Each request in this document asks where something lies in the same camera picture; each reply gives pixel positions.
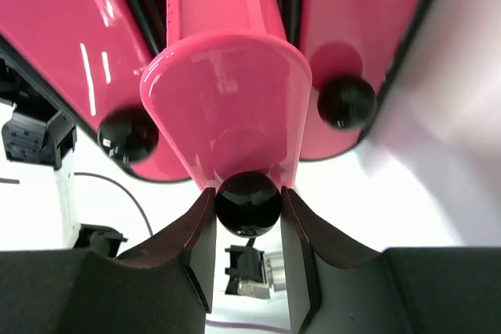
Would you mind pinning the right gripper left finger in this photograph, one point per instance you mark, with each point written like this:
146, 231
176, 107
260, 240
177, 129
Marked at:
162, 285

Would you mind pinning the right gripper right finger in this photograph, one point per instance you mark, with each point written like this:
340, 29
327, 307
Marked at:
335, 284

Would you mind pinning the black drawer cabinet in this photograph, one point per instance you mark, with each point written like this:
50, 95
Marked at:
172, 90

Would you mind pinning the pink drawer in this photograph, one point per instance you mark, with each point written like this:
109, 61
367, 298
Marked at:
350, 45
86, 57
230, 95

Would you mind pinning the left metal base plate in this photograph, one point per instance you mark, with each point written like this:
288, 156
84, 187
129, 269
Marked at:
254, 273

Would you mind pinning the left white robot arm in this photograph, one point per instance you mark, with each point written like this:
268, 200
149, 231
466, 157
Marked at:
38, 209

